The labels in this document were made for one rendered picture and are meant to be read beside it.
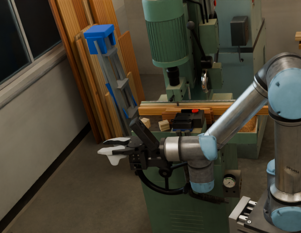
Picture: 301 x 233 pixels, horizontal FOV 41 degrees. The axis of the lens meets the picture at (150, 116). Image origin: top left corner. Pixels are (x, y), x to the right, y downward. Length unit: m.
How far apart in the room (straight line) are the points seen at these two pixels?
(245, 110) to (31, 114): 2.17
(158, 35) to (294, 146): 0.87
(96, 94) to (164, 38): 1.70
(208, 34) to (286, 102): 1.02
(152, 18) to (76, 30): 1.66
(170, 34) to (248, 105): 0.65
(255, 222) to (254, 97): 0.51
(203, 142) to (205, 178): 0.12
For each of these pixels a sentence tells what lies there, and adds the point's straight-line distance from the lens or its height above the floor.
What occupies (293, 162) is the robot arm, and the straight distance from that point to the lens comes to 1.19.
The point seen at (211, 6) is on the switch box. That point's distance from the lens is 2.06.
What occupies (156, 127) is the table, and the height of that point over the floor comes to 0.90.
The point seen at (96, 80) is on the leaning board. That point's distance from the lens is 3.34.
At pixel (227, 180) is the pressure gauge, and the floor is 0.67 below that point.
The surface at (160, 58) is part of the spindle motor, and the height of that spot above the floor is 1.24.
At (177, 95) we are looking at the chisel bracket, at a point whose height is 1.04.
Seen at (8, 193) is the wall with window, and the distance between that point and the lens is 3.06.
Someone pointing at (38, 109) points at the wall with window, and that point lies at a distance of 3.22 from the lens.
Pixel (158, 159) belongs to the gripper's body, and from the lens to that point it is 1.23.
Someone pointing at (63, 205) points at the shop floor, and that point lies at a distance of 3.10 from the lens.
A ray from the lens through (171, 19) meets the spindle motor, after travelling 1.75.
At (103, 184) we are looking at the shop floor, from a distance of 3.16.
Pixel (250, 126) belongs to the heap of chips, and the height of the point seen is 0.92.
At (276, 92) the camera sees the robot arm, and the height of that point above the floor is 1.43.
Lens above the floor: 1.92
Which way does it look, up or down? 30 degrees down
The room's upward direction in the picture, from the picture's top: 11 degrees counter-clockwise
